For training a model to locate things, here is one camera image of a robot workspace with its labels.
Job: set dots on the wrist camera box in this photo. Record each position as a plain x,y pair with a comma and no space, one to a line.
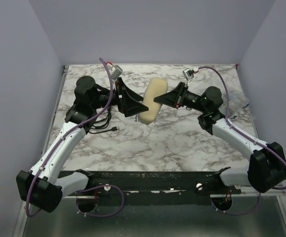
189,74
116,72

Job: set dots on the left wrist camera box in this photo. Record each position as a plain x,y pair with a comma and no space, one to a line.
116,72

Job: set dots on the clear plastic screw box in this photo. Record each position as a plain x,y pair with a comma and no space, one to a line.
237,101

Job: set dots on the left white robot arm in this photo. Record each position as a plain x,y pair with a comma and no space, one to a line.
41,186

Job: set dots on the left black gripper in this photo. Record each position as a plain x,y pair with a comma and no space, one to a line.
120,96

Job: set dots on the beige umbrella case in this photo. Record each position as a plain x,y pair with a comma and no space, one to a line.
156,87

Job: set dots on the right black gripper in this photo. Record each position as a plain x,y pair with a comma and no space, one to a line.
180,95

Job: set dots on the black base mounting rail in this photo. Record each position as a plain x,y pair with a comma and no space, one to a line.
137,188

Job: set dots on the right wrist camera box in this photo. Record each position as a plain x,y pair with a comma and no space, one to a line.
189,74

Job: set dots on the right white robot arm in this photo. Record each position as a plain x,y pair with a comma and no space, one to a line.
266,162

